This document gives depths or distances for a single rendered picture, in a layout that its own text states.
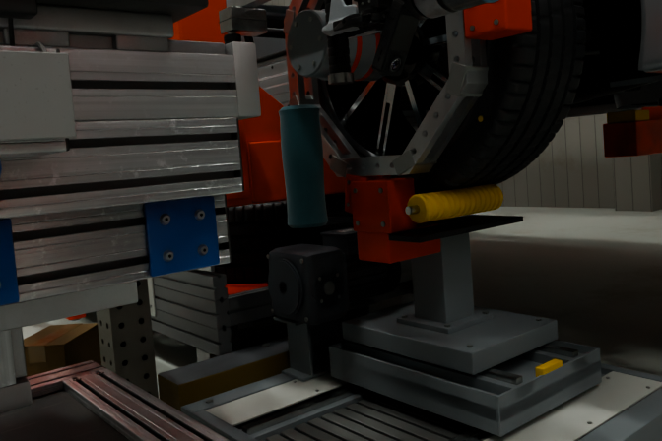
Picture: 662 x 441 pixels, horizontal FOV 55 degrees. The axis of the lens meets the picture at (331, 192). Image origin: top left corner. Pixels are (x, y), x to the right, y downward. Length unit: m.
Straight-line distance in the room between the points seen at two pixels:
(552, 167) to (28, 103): 5.77
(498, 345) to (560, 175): 4.81
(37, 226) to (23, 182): 0.07
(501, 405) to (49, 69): 0.98
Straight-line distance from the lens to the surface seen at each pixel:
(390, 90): 1.44
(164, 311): 2.04
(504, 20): 1.12
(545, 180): 6.20
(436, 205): 1.27
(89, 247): 0.74
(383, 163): 1.31
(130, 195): 0.71
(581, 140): 6.00
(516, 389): 1.30
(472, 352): 1.31
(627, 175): 5.64
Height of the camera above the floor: 0.63
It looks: 3 degrees down
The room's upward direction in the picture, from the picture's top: 4 degrees counter-clockwise
